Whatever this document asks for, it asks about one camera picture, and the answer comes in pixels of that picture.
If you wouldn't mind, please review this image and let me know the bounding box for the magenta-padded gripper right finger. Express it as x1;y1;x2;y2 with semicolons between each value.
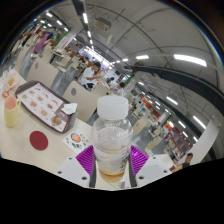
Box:
128;144;173;188

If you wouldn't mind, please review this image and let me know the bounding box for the group of ceiling lights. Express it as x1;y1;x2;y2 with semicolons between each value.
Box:
33;11;209;141

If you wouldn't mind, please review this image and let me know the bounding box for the yellow mug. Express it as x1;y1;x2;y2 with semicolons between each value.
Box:
3;95;22;129

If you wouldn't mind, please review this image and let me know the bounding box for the person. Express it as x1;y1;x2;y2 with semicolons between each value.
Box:
33;31;51;54
80;61;103;90
113;81;126;98
173;152;194;171

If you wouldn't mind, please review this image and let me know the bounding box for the clear white-capped drink bottle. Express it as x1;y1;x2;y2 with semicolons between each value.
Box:
90;95;134;183

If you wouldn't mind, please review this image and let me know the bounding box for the ceiling air conditioner unit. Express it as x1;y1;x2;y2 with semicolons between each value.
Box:
94;17;112;31

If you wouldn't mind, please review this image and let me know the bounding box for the flat round red coaster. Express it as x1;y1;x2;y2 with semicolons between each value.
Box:
29;130;50;151

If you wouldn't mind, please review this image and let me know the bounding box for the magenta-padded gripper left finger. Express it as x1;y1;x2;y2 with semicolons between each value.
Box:
54;144;98;188

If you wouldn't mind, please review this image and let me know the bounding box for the dark tray with paper liner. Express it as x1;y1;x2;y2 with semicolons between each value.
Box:
14;80;78;134

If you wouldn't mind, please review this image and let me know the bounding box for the beige chair with round hole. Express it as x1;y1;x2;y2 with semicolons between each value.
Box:
27;56;60;88
62;80;101;123

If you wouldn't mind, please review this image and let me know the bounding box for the crumpled white napkin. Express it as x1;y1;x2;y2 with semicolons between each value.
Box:
60;102;79;116

